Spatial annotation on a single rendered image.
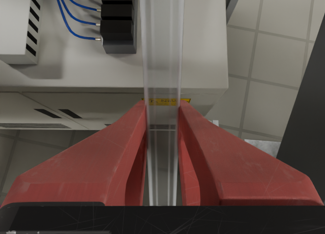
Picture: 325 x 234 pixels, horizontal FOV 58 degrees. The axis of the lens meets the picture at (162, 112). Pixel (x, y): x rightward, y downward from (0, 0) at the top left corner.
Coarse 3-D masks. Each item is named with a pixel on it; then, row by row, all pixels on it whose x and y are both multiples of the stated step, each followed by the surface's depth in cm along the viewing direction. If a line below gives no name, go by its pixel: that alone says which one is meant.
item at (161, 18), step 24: (144, 0) 9; (168, 0) 9; (144, 24) 9; (168, 24) 9; (144, 48) 10; (168, 48) 10; (144, 72) 10; (168, 72) 10; (144, 96) 11; (168, 96) 11; (168, 120) 12; (168, 144) 13; (168, 168) 14; (168, 192) 15
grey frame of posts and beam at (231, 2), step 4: (228, 0) 59; (232, 0) 57; (236, 0) 57; (228, 4) 59; (232, 4) 59; (228, 8) 60; (232, 8) 60; (228, 12) 62; (232, 12) 62; (228, 16) 63; (228, 20) 65
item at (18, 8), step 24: (0, 0) 45; (24, 0) 45; (72, 0) 46; (120, 0) 43; (0, 24) 44; (24, 24) 44; (96, 24) 47; (120, 24) 42; (0, 48) 43; (24, 48) 43; (120, 48) 46; (216, 120) 76
